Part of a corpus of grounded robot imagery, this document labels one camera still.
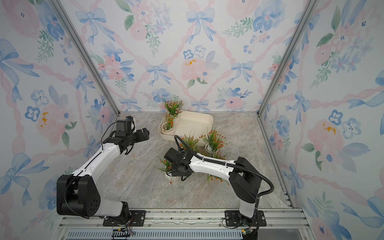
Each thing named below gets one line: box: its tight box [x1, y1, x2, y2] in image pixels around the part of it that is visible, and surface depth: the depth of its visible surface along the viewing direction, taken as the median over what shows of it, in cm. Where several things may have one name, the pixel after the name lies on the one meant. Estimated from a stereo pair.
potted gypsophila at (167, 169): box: [157, 157, 173, 184], surface depth 82 cm
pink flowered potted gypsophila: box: [163, 94, 184, 125], surface depth 106 cm
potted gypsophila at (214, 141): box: [199, 130, 228, 154], surface depth 90 cm
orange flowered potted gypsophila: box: [161, 114, 175, 132], surface depth 102 cm
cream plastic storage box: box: [158, 110, 214, 141], surface depth 113 cm
